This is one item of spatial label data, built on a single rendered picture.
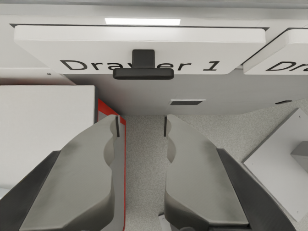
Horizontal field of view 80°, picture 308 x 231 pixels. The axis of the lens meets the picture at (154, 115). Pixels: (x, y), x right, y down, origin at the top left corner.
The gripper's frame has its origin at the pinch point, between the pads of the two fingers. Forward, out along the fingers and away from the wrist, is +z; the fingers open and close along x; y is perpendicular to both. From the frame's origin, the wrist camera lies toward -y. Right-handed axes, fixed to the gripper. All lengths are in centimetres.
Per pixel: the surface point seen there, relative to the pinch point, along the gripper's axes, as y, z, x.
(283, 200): 87, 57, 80
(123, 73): -0.2, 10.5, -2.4
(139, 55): -2.0, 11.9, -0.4
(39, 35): -4.1, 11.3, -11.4
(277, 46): -3.0, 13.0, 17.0
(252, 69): 1.3, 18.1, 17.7
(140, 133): 56, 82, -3
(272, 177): 76, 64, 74
